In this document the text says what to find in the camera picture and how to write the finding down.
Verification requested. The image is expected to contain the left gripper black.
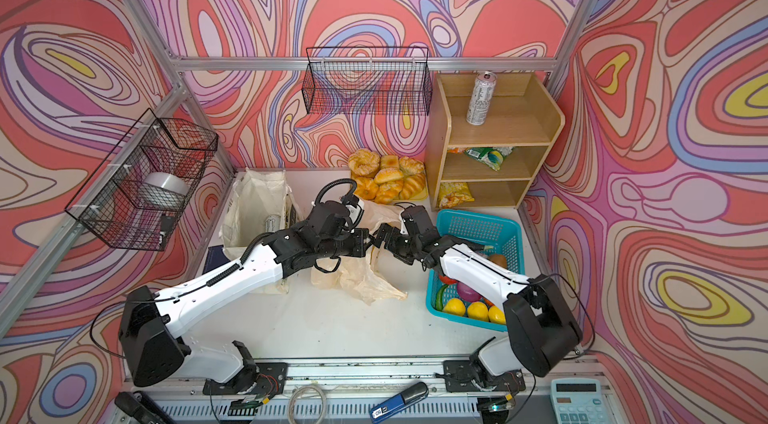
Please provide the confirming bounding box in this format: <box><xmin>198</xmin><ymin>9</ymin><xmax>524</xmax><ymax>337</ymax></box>
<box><xmin>315</xmin><ymin>228</ymin><xmax>379</xmax><ymax>262</ymax></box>

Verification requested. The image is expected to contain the translucent beige plastic bag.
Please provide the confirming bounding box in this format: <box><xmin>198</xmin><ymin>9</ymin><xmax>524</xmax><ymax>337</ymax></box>
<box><xmin>310</xmin><ymin>200</ymin><xmax>408</xmax><ymax>305</ymax></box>

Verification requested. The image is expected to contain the white canvas tote bag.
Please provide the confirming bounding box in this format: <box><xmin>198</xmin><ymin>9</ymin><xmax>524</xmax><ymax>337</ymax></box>
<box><xmin>218</xmin><ymin>169</ymin><xmax>303</xmax><ymax>259</ymax></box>

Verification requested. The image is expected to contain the white energy drink can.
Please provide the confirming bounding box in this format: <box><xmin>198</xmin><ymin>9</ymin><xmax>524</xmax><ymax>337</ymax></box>
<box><xmin>263</xmin><ymin>214</ymin><xmax>282</xmax><ymax>233</ymax></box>

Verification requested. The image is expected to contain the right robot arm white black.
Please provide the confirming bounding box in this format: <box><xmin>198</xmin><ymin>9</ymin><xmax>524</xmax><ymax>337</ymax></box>
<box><xmin>373</xmin><ymin>205</ymin><xmax>583</xmax><ymax>379</ymax></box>

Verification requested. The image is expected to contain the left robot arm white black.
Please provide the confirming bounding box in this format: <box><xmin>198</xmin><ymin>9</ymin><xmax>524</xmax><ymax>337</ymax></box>
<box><xmin>118</xmin><ymin>200</ymin><xmax>366</xmax><ymax>387</ymax></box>

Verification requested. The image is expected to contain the yellow bread tray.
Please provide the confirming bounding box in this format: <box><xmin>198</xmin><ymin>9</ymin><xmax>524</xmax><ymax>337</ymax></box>
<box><xmin>350</xmin><ymin>154</ymin><xmax>426</xmax><ymax>204</ymax></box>

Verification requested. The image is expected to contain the striped croissant bread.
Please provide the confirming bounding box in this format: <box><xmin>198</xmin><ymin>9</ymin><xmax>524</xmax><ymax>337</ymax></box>
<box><xmin>399</xmin><ymin>173</ymin><xmax>427</xmax><ymax>201</ymax></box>

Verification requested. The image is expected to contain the yellow chips bag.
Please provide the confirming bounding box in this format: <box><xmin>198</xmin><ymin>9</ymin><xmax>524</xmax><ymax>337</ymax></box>
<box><xmin>437</xmin><ymin>182</ymin><xmax>475</xmax><ymax>209</ymax></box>

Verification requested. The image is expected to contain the purple toy onion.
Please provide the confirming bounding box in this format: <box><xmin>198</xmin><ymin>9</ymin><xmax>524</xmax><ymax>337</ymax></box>
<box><xmin>456</xmin><ymin>282</ymin><xmax>482</xmax><ymax>303</ymax></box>

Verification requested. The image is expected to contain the oval bread bun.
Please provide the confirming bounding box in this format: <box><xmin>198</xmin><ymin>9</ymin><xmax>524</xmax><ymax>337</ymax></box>
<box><xmin>374</xmin><ymin>167</ymin><xmax>404</xmax><ymax>185</ymax></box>

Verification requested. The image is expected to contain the yellow toy lemon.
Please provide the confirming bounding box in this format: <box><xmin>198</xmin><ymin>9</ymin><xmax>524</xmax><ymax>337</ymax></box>
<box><xmin>442</xmin><ymin>298</ymin><xmax>466</xmax><ymax>317</ymax></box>
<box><xmin>466</xmin><ymin>301</ymin><xmax>489</xmax><ymax>322</ymax></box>

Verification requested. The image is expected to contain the sugared bread roll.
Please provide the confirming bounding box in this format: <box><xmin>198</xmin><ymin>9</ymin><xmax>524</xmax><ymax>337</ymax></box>
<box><xmin>347</xmin><ymin>148</ymin><xmax>381</xmax><ymax>177</ymax></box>

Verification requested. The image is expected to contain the teal plastic basket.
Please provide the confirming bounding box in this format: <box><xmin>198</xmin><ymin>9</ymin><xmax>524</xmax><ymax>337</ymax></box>
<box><xmin>426</xmin><ymin>209</ymin><xmax>529</xmax><ymax>333</ymax></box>

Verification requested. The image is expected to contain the yellow toy lemon right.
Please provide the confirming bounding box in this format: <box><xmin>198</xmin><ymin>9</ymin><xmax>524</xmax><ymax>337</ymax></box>
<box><xmin>466</xmin><ymin>301</ymin><xmax>489</xmax><ymax>322</ymax></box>

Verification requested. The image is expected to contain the dark blue notebook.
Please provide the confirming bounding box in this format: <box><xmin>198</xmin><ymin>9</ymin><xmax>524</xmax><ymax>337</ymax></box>
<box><xmin>202</xmin><ymin>245</ymin><xmax>230</xmax><ymax>274</ymax></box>

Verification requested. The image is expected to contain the green snack packet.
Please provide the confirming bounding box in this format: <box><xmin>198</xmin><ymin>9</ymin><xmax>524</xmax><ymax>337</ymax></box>
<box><xmin>463</xmin><ymin>146</ymin><xmax>514</xmax><ymax>171</ymax></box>

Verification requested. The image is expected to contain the wooden shelf unit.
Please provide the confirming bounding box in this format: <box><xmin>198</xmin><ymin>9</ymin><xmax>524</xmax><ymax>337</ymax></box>
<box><xmin>424</xmin><ymin>72</ymin><xmax>565</xmax><ymax>209</ymax></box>

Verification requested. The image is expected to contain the blue black handheld tool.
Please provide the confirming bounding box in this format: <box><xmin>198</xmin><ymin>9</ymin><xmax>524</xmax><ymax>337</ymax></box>
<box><xmin>369</xmin><ymin>382</ymin><xmax>429</xmax><ymax>424</ymax></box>

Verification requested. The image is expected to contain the silver pink drink can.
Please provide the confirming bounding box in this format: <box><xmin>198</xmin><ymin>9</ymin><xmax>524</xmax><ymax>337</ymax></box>
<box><xmin>466</xmin><ymin>72</ymin><xmax>497</xmax><ymax>126</ymax></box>

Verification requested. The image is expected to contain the silver tape roll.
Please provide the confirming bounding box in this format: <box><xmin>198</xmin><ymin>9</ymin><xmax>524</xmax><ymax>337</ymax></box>
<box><xmin>138</xmin><ymin>172</ymin><xmax>190</xmax><ymax>210</ymax></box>

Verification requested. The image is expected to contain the white calculator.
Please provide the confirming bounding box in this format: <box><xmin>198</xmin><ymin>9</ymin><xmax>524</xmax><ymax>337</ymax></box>
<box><xmin>550</xmin><ymin>378</ymin><xmax>613</xmax><ymax>424</ymax></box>

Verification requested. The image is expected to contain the black wire basket back wall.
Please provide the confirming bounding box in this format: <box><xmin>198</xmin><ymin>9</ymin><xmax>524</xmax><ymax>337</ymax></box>
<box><xmin>301</xmin><ymin>46</ymin><xmax>433</xmax><ymax>116</ymax></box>

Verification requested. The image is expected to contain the black wire basket wall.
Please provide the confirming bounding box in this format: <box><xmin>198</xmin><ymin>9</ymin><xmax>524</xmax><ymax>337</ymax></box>
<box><xmin>301</xmin><ymin>46</ymin><xmax>433</xmax><ymax>116</ymax></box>
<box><xmin>65</xmin><ymin>110</ymin><xmax>219</xmax><ymax>251</ymax></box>

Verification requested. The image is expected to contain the coiled white cable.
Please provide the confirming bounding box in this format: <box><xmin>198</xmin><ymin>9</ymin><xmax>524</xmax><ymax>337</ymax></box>
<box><xmin>287</xmin><ymin>383</ymin><xmax>329</xmax><ymax>424</ymax></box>

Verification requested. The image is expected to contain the black wire basket left wall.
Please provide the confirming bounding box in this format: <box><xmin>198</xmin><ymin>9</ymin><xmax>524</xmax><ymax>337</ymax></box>
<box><xmin>65</xmin><ymin>110</ymin><xmax>219</xmax><ymax>251</ymax></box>

